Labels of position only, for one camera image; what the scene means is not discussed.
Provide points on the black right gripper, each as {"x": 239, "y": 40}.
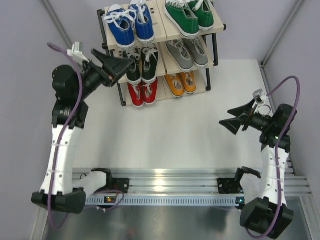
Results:
{"x": 234, "y": 124}

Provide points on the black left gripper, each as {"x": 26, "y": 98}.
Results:
{"x": 116, "y": 66}

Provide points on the black sneaker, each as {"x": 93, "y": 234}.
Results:
{"x": 150, "y": 58}
{"x": 133, "y": 74}

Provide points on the red sneaker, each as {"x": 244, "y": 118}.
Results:
{"x": 149, "y": 92}
{"x": 135, "y": 91}

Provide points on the blue sneaker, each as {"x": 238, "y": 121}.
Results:
{"x": 142, "y": 21}
{"x": 121, "y": 23}

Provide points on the orange sneaker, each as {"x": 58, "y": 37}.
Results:
{"x": 175, "y": 84}
{"x": 189, "y": 83}

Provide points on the grey sneaker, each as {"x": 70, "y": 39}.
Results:
{"x": 180, "y": 54}
{"x": 197, "y": 52}

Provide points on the green sneaker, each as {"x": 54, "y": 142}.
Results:
{"x": 181, "y": 15}
{"x": 202, "y": 10}

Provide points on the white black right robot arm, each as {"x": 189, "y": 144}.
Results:
{"x": 267, "y": 213}

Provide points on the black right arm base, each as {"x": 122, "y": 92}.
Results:
{"x": 231, "y": 185}

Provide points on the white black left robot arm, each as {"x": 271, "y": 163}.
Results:
{"x": 73, "y": 84}

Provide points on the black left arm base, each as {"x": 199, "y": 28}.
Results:
{"x": 120, "y": 184}

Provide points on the beige black shoe shelf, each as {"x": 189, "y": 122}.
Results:
{"x": 165, "y": 31}

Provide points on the left grey corner post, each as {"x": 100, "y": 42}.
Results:
{"x": 59, "y": 26}

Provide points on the grey aluminium corner post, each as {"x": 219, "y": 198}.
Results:
{"x": 280, "y": 34}

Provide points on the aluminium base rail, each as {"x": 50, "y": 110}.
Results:
{"x": 165, "y": 187}

